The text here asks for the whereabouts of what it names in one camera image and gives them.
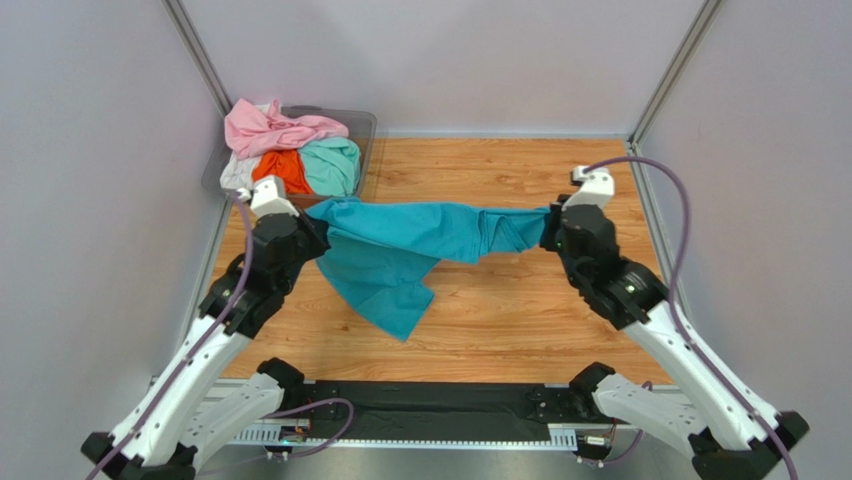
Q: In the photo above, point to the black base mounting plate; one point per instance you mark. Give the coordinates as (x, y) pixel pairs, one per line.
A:
(435, 411)

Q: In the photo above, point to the white t shirt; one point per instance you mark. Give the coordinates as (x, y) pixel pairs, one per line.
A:
(238, 173)

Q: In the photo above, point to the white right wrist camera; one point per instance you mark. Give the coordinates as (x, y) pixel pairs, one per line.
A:
(594, 187)

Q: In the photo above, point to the aluminium frame rail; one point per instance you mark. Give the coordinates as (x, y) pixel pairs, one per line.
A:
(700, 25)

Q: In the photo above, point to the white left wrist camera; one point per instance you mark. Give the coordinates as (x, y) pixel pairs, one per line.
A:
(268, 197)

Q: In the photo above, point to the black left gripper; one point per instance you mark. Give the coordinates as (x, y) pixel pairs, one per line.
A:
(317, 229)

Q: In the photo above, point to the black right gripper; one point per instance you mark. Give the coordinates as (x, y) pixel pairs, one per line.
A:
(554, 230)

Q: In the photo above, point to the small electronics board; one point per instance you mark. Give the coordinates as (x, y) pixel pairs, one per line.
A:
(293, 434)

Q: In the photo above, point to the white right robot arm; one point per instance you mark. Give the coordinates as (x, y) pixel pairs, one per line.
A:
(725, 429)

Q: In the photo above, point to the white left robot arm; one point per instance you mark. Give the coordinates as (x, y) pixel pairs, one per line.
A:
(165, 436)

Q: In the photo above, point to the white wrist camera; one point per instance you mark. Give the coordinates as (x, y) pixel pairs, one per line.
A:
(594, 187)
(268, 197)

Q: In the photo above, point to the mint green t shirt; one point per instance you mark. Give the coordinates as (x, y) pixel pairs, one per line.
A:
(332, 166)

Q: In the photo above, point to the left aluminium corner post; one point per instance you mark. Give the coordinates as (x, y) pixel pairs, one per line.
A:
(189, 35)

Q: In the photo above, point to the clear plastic storage bin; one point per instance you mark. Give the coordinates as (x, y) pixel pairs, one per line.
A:
(362, 128)

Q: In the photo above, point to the pink t shirt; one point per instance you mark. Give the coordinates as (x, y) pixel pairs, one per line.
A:
(252, 131)

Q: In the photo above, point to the orange t shirt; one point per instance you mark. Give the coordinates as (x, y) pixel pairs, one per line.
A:
(288, 165)

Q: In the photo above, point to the teal t shirt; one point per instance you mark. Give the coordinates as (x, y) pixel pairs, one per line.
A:
(380, 254)

